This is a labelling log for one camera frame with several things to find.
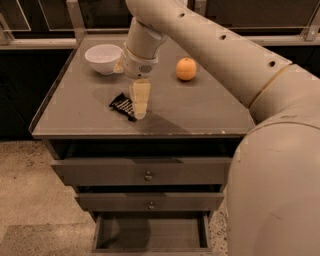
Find black rxbar chocolate wrapper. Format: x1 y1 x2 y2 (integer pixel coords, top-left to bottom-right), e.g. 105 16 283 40
109 93 136 122

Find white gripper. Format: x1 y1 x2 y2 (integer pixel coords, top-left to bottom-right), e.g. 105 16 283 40
113 43 158 120

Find grey top drawer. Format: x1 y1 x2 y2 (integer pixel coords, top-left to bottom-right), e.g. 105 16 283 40
51 158 231 186

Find grey drawer cabinet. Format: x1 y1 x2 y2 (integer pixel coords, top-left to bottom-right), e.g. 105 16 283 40
30 35 253 256

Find white ceramic bowl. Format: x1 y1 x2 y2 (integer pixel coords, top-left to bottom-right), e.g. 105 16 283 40
85 44 122 75

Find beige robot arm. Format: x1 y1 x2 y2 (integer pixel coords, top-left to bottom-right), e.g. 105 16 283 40
123 0 320 256

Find orange fruit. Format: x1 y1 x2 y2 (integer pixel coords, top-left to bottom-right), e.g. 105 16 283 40
176 58 197 81

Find grey bottom drawer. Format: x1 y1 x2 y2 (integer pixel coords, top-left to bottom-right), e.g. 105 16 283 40
92 212 214 256

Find grey drawer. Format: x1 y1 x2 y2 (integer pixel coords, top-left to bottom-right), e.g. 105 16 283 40
92 212 214 256
75 192 224 212
51 158 231 186

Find metal railing frame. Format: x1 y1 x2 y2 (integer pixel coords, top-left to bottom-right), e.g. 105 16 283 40
0 0 320 46

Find grey middle drawer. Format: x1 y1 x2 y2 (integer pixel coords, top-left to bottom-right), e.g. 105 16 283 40
75 192 224 212

